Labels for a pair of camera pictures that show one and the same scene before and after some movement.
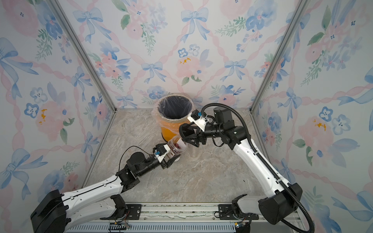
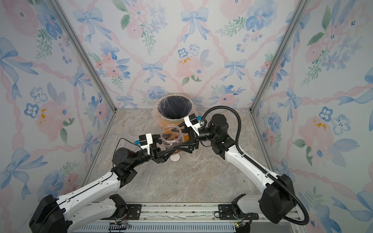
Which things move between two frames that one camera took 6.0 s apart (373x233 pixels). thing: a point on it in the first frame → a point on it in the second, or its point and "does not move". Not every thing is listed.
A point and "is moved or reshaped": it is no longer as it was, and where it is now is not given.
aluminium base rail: x=179 y=218 does not move
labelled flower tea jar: x=178 y=145 is moved or reshaped
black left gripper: x=170 y=162 → x=153 y=155
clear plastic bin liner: x=171 y=110 does not move
